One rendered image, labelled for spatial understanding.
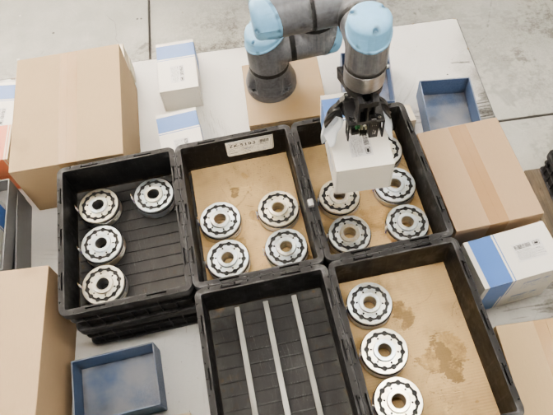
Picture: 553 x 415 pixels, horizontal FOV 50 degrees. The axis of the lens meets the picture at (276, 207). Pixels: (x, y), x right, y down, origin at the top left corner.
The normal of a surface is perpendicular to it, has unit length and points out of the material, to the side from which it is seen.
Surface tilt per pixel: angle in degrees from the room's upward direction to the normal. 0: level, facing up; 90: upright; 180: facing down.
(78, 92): 0
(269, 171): 0
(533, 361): 0
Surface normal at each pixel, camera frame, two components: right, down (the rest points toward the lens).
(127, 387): -0.07, -0.49
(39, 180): 0.16, 0.85
